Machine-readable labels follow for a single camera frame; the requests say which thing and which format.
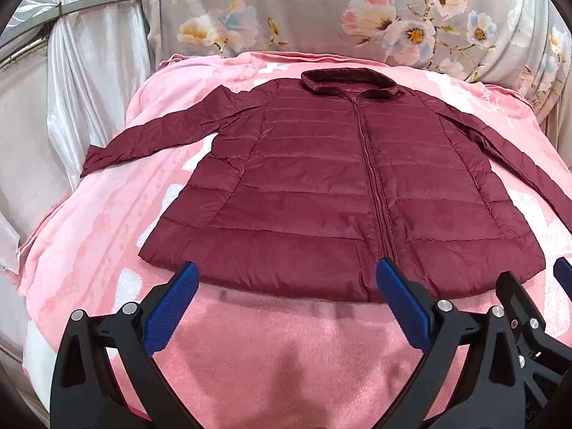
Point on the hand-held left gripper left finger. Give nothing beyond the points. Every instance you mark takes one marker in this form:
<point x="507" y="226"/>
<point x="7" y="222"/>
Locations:
<point x="176" y="297"/>

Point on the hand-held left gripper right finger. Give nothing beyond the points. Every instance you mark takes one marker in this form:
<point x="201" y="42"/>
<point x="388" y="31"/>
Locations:
<point x="400" y="304"/>

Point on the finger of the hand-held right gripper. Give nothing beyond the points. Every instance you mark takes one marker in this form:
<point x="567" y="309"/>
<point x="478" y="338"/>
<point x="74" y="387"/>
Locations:
<point x="523" y="308"/>
<point x="564" y="272"/>

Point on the maroon quilted puffer jacket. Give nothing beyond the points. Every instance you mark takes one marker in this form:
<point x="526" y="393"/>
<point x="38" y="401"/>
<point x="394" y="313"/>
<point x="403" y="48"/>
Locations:
<point x="313" y="178"/>

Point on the pink patterned fleece blanket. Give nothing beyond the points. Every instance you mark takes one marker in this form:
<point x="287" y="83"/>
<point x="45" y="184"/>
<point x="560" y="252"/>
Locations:
<point x="111" y="214"/>

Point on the beige cloth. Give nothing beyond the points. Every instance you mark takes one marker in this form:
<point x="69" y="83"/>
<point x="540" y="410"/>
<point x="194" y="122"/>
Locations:
<point x="561" y="129"/>

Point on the white satin cloth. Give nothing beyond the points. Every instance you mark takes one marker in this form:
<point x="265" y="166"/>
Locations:
<point x="89" y="89"/>

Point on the grey metal bar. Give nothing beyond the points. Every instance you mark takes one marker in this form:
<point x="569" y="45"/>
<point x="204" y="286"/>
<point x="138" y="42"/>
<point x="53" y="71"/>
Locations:
<point x="89" y="4"/>

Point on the grey floral quilt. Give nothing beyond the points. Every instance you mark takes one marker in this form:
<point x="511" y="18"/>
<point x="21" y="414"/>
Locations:
<point x="313" y="9"/>

